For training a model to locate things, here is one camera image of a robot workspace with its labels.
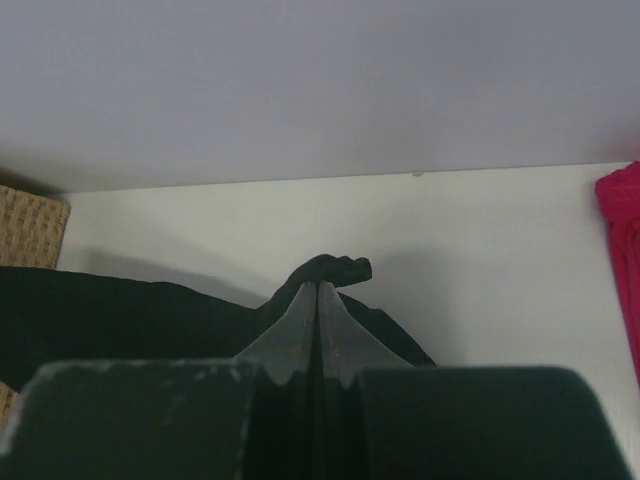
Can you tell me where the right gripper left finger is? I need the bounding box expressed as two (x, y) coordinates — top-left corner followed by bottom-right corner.
(234, 283), (317, 388)

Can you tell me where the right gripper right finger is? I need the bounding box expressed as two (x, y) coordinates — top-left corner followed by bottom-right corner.
(317, 282), (412, 389)

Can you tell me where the wicker basket with liner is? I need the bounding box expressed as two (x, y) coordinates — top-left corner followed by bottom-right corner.
(1, 186), (70, 426)

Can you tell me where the black daisy print t-shirt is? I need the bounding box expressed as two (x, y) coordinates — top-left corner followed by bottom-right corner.
(0, 253), (435, 396)

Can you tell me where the red t-shirt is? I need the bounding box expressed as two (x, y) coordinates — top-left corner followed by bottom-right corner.
(594, 161), (639, 379)

